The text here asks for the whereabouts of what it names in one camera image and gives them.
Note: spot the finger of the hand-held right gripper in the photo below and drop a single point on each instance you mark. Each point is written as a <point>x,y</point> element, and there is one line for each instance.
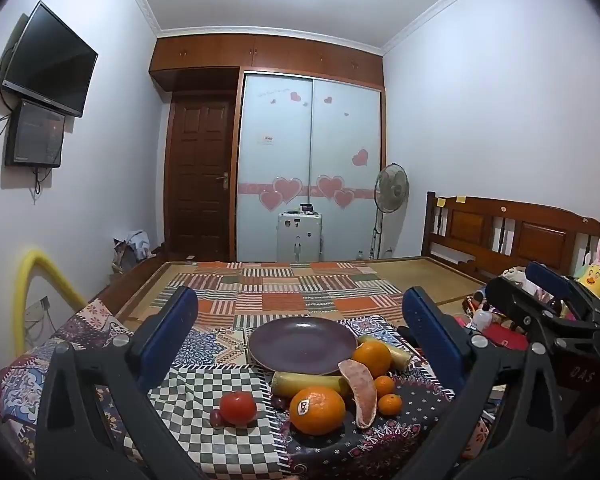
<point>505,296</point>
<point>547,280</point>

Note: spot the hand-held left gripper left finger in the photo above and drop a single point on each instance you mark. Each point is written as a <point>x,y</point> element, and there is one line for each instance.
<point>170,330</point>

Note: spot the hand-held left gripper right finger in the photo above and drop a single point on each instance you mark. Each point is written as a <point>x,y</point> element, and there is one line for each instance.
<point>430,335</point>

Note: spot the yellow-green sugarcane piece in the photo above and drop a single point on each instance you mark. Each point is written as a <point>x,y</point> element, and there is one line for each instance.
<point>400,357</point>
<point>300,382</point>

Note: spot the plain orange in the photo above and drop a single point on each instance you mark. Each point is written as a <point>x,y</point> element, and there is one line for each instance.
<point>371,358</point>

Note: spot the peeled pomelo segment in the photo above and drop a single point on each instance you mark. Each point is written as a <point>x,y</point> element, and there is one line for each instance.
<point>362,395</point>

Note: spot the red tomato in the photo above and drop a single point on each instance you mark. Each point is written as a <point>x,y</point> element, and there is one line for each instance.
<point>237,406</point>

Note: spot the purple round plate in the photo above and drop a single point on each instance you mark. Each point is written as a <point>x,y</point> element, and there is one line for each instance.
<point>300,345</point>

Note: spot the white plush toy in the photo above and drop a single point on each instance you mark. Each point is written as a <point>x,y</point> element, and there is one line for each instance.
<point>515,276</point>

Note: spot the small white bottle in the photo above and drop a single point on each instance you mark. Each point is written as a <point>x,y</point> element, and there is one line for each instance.
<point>481,320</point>

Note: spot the red pouch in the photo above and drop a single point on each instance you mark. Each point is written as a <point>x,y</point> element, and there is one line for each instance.
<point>505,340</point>

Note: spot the wooden bed headboard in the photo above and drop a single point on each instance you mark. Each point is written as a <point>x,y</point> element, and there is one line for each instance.
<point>530,235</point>

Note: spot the yellow chick plush toy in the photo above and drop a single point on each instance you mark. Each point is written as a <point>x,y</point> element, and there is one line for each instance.
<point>597,277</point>

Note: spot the wooden bed footboard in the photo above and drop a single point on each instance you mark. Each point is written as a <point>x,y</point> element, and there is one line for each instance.
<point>125,290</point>

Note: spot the woven straw bed mat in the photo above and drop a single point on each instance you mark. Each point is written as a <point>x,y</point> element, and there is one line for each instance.
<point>420,270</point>

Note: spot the small tangerine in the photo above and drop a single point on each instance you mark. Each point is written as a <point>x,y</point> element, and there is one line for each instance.
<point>384,386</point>
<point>391,405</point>

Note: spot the pile of clothes and bags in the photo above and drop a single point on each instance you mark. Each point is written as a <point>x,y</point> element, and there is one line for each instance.
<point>132,250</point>

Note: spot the small red grape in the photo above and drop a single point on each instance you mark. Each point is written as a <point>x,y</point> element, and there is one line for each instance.
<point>278,402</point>
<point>215,418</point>

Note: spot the striped patchwork blanket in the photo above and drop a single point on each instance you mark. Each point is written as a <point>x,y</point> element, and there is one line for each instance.
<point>280,290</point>

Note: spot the patchwork print tablecloth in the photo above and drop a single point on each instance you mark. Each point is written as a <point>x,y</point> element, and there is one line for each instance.
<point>220,440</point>

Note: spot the orange with sticker label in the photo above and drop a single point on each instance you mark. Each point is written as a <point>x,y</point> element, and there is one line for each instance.
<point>325,415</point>

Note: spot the standing electric fan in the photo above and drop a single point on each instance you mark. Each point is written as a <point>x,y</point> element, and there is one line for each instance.
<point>391,190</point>

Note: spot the yellow foam tube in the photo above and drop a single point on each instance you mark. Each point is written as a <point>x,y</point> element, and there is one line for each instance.
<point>25,285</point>

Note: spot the brown wooden door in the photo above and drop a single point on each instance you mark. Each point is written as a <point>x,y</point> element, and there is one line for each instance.
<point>200,175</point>

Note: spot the sliding wardrobe with pink hearts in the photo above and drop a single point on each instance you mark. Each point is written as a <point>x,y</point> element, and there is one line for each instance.
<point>285,135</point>

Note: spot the wooden overhead cabinet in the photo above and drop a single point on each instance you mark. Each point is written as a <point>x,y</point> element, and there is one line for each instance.
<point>265,55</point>

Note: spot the wall power socket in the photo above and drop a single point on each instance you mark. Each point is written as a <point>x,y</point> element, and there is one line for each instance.
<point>39,307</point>

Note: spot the small wall-mounted monitor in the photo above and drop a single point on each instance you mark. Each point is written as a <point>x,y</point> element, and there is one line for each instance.
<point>35,135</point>

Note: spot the wall-mounted black television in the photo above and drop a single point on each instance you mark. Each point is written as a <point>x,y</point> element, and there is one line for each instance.
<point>50,60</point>

